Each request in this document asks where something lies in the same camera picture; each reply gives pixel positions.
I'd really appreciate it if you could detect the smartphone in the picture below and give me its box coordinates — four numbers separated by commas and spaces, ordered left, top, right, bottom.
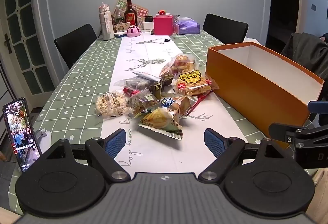
2, 97, 43, 173

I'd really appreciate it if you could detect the person's leg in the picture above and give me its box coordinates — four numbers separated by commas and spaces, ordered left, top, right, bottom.
305, 168, 328, 224
0, 202, 22, 224

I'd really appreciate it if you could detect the yellow green snack packet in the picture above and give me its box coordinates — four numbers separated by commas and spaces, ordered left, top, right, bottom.
138, 107, 184, 140

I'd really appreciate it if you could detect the person's left leg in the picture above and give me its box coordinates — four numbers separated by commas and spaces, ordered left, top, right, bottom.
0, 202, 22, 224

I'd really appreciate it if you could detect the blue orange bread packet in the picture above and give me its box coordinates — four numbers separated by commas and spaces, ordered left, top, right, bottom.
161, 95, 198, 120

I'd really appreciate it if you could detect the dark brownie packet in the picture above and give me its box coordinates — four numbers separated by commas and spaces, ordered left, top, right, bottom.
113, 78, 154, 92

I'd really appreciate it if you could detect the person's right leg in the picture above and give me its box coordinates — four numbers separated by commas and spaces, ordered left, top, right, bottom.
305, 168, 328, 224

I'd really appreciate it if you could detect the brown liquor bottle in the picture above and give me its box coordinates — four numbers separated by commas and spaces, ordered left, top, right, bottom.
124, 0, 137, 27

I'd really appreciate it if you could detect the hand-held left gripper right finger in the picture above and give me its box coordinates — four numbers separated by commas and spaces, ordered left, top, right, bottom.
198, 128, 285, 183

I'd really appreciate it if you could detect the narrow red snack packet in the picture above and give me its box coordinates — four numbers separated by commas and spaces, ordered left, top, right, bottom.
186, 91, 214, 115

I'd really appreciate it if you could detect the pink gift box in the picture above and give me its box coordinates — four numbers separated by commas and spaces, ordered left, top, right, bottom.
153, 15, 174, 35

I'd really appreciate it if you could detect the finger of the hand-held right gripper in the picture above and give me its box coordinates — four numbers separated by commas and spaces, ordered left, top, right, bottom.
307, 101, 328, 114
269, 123, 328, 149

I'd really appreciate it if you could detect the small beige radio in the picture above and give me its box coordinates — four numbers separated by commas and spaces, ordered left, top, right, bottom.
115, 23, 130, 34

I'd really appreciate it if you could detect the purple tissue pack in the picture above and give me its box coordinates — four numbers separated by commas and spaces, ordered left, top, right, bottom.
174, 17, 201, 34

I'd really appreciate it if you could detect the white deer print table runner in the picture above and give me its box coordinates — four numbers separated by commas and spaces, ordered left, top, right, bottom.
101, 34, 248, 173

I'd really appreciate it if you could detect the clear bag of mixed snacks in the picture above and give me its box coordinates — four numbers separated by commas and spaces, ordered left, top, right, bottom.
159, 53, 200, 78

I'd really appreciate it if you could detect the puffed rice cake packet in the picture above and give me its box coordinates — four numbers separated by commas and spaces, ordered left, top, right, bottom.
95, 90, 132, 119

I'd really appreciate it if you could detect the dark door handle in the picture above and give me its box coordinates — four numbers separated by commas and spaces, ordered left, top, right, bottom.
4, 34, 13, 54

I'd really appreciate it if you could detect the yellow label waffle packet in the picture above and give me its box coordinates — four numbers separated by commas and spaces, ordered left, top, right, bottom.
175, 70, 220, 97

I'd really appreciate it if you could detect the dotted pattern card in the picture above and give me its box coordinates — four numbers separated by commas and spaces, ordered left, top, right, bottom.
113, 0, 149, 26

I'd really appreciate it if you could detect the pink round gadget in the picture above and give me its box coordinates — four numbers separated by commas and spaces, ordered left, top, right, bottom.
127, 26, 141, 37

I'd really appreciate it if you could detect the glass panel door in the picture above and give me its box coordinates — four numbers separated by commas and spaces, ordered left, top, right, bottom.
0, 0, 55, 98

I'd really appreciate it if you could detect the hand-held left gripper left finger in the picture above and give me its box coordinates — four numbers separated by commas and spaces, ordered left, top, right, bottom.
42, 129, 131, 184

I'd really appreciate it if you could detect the grey water flask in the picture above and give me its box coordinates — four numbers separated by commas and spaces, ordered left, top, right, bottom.
99, 2, 114, 41

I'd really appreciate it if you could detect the black chair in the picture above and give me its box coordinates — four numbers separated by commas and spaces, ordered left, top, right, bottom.
54, 24, 98, 69
202, 13, 249, 45

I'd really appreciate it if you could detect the clear plastic bottle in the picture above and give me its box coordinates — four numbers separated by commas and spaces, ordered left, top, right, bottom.
113, 4, 125, 26

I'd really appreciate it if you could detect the orange cardboard box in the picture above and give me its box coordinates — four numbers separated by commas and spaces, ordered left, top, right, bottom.
206, 42, 325, 149

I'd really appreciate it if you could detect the dark green snack packet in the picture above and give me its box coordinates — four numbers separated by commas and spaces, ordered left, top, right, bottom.
149, 74, 175, 98

